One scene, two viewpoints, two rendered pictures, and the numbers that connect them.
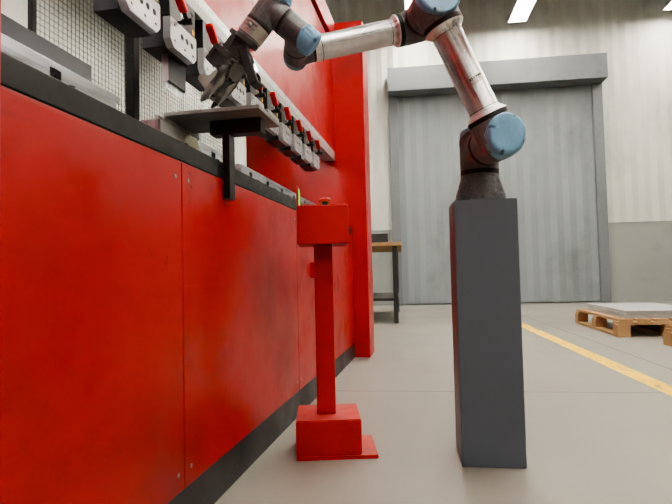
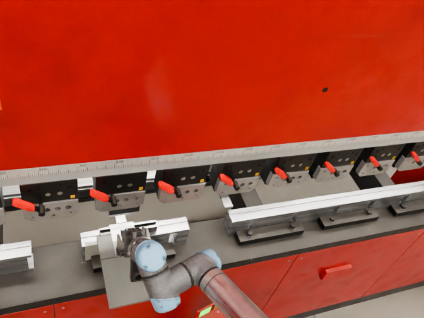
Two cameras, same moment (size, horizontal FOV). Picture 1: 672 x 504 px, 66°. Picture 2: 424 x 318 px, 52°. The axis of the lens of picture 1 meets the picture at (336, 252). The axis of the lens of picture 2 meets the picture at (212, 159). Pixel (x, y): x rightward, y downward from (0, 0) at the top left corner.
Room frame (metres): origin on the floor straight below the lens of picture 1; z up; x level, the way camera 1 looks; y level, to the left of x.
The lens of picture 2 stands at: (1.06, -0.35, 2.30)
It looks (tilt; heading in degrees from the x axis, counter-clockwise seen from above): 45 degrees down; 49
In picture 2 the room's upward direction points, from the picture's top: 16 degrees clockwise
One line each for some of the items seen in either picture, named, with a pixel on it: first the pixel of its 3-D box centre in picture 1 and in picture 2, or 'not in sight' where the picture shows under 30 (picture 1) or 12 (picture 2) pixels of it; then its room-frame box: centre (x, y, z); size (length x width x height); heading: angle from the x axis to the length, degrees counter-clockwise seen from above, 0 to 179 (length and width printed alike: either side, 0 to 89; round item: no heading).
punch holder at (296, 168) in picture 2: (247, 98); (286, 163); (2.01, 0.33, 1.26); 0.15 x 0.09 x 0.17; 169
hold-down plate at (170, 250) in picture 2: not in sight; (134, 257); (1.47, 0.38, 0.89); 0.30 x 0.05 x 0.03; 169
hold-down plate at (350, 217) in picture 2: not in sight; (348, 218); (2.42, 0.20, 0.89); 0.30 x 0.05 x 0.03; 169
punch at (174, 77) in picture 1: (174, 77); (123, 206); (1.45, 0.44, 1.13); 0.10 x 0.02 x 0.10; 169
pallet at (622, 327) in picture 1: (641, 320); not in sight; (4.77, -2.76, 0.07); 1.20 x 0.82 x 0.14; 171
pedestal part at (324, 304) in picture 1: (324, 328); not in sight; (1.71, 0.04, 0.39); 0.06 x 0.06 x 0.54; 2
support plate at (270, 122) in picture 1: (224, 120); (130, 265); (1.42, 0.30, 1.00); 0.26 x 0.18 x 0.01; 79
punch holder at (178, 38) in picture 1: (169, 28); (118, 182); (1.42, 0.45, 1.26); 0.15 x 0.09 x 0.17; 169
